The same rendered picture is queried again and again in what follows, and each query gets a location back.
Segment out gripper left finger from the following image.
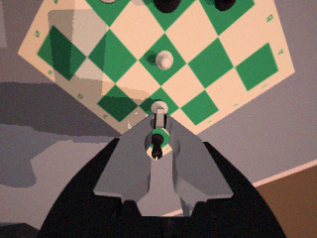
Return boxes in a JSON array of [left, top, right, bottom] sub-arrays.
[[37, 112, 157, 238]]

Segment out green and cream chessboard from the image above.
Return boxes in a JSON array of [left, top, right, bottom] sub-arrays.
[[18, 0, 295, 135]]

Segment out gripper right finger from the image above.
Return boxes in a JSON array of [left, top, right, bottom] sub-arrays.
[[163, 113, 286, 238]]

